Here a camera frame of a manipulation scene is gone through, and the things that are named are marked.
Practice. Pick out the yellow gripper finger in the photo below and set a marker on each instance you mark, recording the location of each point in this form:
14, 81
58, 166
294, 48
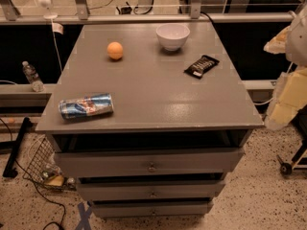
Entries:
277, 45
289, 96

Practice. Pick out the orange fruit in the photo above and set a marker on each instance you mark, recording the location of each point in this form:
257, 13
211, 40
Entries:
115, 50

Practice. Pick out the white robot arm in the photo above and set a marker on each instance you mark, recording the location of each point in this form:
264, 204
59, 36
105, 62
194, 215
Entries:
296, 44

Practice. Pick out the crushed redbull can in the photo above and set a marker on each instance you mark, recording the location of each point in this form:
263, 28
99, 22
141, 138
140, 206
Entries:
86, 106

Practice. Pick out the black snack packet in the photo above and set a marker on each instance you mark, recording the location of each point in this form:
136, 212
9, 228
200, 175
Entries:
201, 66

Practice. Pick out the black caster wheel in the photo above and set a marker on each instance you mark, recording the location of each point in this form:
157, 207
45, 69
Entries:
285, 168

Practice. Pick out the white ceramic bowl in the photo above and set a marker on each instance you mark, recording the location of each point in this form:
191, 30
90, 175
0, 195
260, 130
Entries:
172, 36

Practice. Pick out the top grey drawer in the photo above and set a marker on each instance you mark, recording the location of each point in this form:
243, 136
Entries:
157, 162

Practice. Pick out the grey drawer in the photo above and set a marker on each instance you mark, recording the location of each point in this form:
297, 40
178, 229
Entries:
151, 209
158, 190
157, 162

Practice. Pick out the middle grey drawer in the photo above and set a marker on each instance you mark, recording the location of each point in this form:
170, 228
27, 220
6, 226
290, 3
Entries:
158, 190

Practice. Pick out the grey drawer cabinet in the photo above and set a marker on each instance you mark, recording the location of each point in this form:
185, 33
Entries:
156, 105

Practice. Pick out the bottom grey drawer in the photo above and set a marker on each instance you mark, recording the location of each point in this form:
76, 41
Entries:
151, 209

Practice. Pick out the blue tape cross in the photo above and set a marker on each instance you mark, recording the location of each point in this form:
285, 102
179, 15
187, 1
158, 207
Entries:
85, 214

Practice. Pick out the clear plastic water bottle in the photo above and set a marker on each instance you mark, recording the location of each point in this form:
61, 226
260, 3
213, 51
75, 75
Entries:
32, 76

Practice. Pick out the black metal stand leg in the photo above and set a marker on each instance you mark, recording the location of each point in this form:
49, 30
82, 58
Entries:
10, 171

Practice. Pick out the wire mesh basket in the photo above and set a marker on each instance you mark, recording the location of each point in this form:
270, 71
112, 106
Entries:
43, 171

